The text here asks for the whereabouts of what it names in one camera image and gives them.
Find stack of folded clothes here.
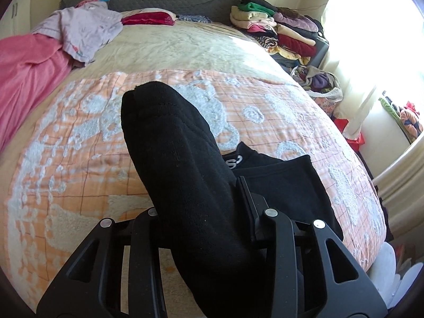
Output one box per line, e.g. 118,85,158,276
230,0,323,67

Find dark storage box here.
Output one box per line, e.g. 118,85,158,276
311,35,331,70

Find white curtain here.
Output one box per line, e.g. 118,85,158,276
326,0,424,141

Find dark patterned cloth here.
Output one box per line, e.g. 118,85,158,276
175,14,213,24

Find beige fleece blanket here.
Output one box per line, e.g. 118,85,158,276
7,20,299,153

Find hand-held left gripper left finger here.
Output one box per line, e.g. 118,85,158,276
36,207,168,318

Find orange and white quilt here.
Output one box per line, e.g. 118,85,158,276
5,69,386,308

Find green item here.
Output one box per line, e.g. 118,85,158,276
379,97,403,120

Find black cloth with white print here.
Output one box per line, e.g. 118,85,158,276
221,142,344,243

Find colourful bundled cloth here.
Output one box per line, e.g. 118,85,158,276
399,101,424,139

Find red cloth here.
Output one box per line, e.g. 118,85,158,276
121,11,174,26

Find basket of mixed laundry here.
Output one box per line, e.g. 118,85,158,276
290,65,344,103

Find white wardrobe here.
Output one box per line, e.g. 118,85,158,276
0,0,63,40

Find black sock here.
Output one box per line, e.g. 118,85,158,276
121,81,275,318

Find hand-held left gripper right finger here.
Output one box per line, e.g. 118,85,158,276
236,175,388,318

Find white plastic bags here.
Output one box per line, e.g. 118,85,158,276
366,242,424,310

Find lilac garment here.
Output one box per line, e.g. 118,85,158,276
31,2,124,67

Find pink blanket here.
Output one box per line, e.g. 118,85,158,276
0,33,75,153

